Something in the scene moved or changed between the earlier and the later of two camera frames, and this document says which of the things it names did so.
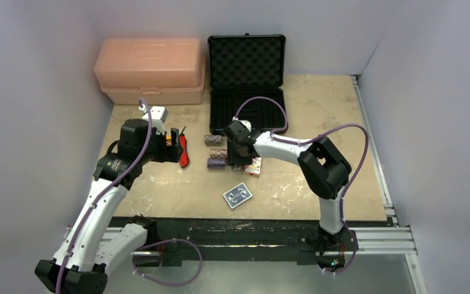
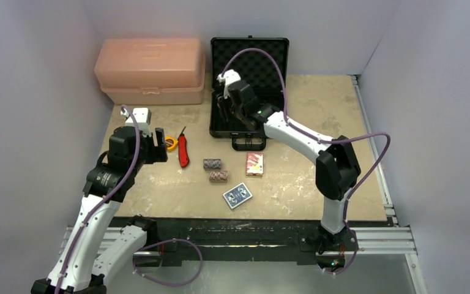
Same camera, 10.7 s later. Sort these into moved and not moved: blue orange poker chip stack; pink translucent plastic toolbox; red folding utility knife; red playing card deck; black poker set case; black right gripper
Moved: black right gripper; blue orange poker chip stack
Not moved: pink translucent plastic toolbox; red folding utility knife; red playing card deck; black poker set case
